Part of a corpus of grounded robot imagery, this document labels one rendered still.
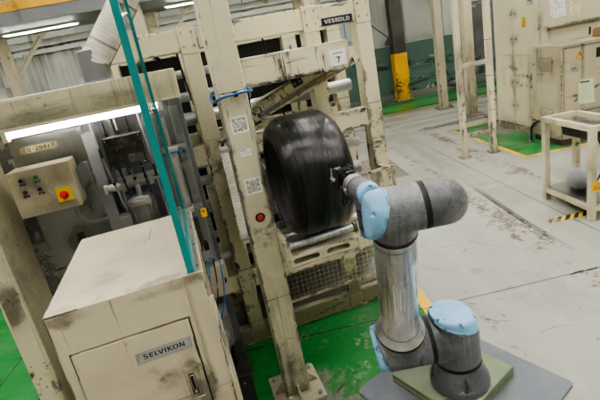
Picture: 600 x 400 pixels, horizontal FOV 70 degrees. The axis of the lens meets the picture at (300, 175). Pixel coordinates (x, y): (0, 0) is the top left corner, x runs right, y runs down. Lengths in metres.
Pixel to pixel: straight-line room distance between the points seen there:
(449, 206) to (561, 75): 5.24
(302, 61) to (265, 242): 0.93
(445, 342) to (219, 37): 1.43
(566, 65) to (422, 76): 6.37
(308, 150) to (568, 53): 4.75
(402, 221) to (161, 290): 0.65
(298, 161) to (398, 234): 0.90
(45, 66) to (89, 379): 11.17
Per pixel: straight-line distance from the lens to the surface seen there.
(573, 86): 6.30
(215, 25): 1.91
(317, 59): 2.28
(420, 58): 12.09
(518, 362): 1.81
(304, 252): 2.06
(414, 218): 1.00
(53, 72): 12.18
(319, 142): 1.87
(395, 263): 1.10
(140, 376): 1.35
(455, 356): 1.52
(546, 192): 4.65
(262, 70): 2.20
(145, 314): 1.25
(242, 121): 1.93
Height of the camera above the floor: 1.78
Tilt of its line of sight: 16 degrees down
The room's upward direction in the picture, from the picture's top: 11 degrees counter-clockwise
